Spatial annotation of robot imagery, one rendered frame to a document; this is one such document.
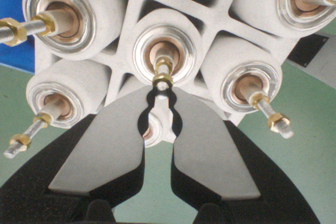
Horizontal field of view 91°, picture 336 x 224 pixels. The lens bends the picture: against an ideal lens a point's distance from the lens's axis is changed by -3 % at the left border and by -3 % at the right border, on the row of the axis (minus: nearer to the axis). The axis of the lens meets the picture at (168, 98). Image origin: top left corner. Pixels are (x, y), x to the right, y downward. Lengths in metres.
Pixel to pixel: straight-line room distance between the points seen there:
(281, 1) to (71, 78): 0.26
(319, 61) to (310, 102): 0.33
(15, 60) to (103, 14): 0.32
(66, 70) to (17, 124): 0.53
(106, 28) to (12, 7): 0.32
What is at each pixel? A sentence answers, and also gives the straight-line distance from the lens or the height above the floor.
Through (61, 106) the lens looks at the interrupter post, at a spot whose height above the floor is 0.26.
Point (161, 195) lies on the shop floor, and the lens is 0.91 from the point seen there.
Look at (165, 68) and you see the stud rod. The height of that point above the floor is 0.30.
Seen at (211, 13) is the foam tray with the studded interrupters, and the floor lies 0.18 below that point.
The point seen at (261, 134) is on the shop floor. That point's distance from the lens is 0.70.
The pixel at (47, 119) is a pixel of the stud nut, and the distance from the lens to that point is 0.26.
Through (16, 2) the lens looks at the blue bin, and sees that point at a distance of 0.52.
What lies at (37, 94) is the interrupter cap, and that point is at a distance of 0.29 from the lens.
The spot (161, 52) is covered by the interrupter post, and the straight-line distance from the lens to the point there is 0.19.
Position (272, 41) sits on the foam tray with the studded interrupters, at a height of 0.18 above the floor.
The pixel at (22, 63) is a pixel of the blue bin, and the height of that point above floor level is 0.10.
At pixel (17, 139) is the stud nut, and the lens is 0.23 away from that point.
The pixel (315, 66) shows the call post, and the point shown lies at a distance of 0.39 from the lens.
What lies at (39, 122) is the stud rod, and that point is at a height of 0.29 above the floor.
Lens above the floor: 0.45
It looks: 60 degrees down
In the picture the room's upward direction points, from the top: 180 degrees counter-clockwise
